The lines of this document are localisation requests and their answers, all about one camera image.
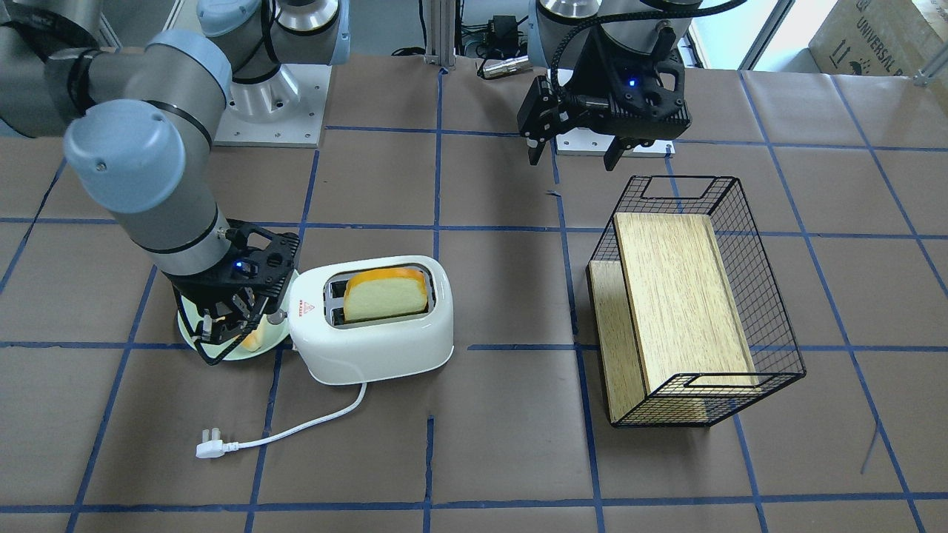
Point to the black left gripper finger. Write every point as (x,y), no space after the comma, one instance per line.
(542,116)
(617,148)

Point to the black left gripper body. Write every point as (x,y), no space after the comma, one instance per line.
(590,75)

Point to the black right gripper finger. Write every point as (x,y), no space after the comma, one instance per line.
(254,308)
(212,338)

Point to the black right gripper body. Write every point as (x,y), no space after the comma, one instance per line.
(198,287)

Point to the white toaster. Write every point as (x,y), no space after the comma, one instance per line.
(338,353)

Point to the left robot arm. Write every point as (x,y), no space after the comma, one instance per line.
(625,21)

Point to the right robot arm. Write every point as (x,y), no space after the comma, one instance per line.
(138,127)

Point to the bread slice in toaster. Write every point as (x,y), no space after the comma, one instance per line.
(384,293)

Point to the triangular bread on plate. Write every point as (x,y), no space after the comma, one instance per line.
(254,341)

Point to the light green plate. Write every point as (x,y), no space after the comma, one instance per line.
(220,308)

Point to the wooden box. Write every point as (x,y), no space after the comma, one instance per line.
(673,350)

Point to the aluminium frame post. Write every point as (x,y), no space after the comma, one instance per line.
(441,19)

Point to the black wire basket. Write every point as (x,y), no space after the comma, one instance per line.
(761,309)

